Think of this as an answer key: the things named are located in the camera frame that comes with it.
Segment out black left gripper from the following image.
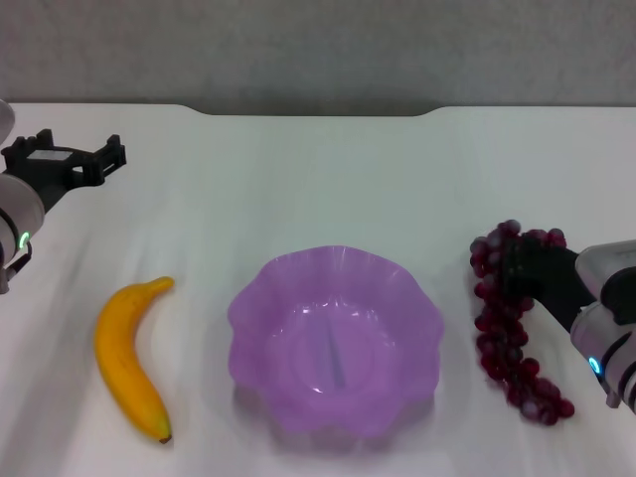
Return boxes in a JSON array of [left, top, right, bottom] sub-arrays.
[[2, 128, 128, 215]]

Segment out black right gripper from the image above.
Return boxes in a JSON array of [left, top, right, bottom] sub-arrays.
[[500, 237, 598, 334]]

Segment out dark red grape bunch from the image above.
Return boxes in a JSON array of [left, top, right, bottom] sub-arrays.
[[469, 219, 576, 427]]

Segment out yellow banana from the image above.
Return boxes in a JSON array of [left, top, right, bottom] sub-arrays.
[[93, 276, 176, 445]]

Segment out purple translucent wavy bowl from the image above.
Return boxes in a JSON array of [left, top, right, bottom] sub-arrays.
[[227, 243, 445, 439]]

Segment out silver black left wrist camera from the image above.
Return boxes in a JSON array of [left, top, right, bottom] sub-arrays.
[[0, 97, 17, 143]]

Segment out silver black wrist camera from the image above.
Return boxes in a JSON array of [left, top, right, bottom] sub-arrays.
[[0, 97, 17, 143], [574, 241, 636, 327]]

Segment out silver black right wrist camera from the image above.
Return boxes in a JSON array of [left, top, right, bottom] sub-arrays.
[[574, 241, 636, 327]]

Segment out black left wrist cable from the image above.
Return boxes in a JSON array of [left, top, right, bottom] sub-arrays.
[[0, 242, 35, 295]]

